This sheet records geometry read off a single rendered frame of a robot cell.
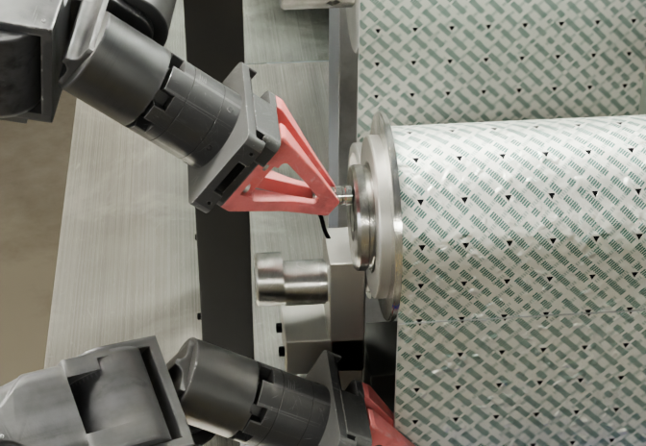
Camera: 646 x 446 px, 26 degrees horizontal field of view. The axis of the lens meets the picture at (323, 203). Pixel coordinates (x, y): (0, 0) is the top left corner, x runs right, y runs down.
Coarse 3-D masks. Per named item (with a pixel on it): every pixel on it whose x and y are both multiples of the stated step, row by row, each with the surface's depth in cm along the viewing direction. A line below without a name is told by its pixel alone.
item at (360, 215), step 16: (352, 176) 97; (368, 176) 96; (368, 192) 95; (352, 208) 98; (368, 208) 94; (352, 224) 98; (368, 224) 94; (352, 240) 99; (368, 240) 95; (352, 256) 99; (368, 256) 96
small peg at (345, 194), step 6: (330, 186) 96; (336, 186) 96; (342, 186) 96; (348, 186) 96; (312, 192) 96; (336, 192) 96; (342, 192) 96; (348, 192) 96; (312, 198) 96; (342, 198) 96; (348, 198) 96; (342, 204) 96; (348, 204) 96
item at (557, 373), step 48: (432, 336) 96; (480, 336) 96; (528, 336) 97; (576, 336) 97; (624, 336) 98; (432, 384) 98; (480, 384) 99; (528, 384) 99; (576, 384) 100; (624, 384) 100; (432, 432) 101; (480, 432) 101; (528, 432) 102; (576, 432) 102; (624, 432) 102
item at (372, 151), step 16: (368, 144) 96; (368, 160) 97; (384, 160) 94; (384, 176) 93; (384, 192) 93; (384, 208) 93; (384, 224) 92; (384, 240) 93; (384, 256) 93; (368, 272) 100; (384, 272) 94; (384, 288) 95
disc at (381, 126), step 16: (384, 112) 96; (384, 128) 94; (384, 144) 94; (400, 208) 91; (400, 224) 91; (400, 240) 91; (400, 256) 91; (400, 272) 92; (400, 288) 93; (384, 304) 99
